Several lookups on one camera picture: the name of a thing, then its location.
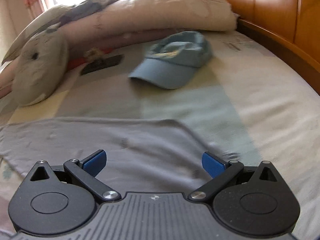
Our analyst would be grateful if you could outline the grey-blue pants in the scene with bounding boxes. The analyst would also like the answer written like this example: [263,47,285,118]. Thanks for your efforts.
[1,118,239,194]

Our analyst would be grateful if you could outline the pink folded quilt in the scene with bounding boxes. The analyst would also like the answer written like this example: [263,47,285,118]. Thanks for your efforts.
[1,0,236,96]

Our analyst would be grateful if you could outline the blue baseball cap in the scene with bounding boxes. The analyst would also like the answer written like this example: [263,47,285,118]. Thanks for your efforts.
[129,31,213,90]

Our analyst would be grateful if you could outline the orange red object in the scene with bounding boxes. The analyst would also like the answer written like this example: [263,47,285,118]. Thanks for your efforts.
[66,48,113,71]

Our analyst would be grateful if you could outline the patchwork bed sheet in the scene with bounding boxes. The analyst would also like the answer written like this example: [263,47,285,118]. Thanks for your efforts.
[1,32,319,239]

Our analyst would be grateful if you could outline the wooden headboard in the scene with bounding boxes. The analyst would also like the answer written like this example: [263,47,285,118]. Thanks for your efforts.
[227,0,319,92]

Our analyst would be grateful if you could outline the grey cat face cushion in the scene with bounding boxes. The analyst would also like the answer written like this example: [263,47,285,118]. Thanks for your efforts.
[12,30,69,107]

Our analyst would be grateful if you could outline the brown flower hair tie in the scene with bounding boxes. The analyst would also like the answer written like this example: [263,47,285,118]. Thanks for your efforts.
[83,47,107,63]

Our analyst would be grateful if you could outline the black phone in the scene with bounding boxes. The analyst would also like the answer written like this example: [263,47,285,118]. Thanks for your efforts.
[80,54,124,75]

